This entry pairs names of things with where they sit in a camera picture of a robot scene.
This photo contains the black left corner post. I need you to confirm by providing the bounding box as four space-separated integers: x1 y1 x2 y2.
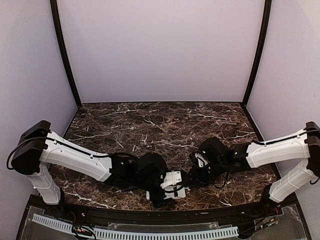
49 0 82 108

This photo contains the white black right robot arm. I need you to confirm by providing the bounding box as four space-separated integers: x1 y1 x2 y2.
188 121 320 217

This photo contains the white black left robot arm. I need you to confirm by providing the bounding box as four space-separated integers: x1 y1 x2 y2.
6 120 186 218

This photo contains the white remote control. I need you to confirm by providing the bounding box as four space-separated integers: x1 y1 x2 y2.
145 186 187 201

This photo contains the black corner post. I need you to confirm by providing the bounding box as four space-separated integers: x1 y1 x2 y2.
49 0 82 108
241 0 272 109

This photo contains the white slotted cable duct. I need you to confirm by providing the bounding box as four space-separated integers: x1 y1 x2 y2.
32 213 239 240

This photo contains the black right corner post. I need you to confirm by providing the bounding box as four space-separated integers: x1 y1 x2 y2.
241 0 272 109

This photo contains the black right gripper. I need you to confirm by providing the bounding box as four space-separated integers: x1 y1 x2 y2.
185 158 227 187

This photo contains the black front table rail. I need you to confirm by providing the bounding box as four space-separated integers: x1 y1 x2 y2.
41 201 283 227

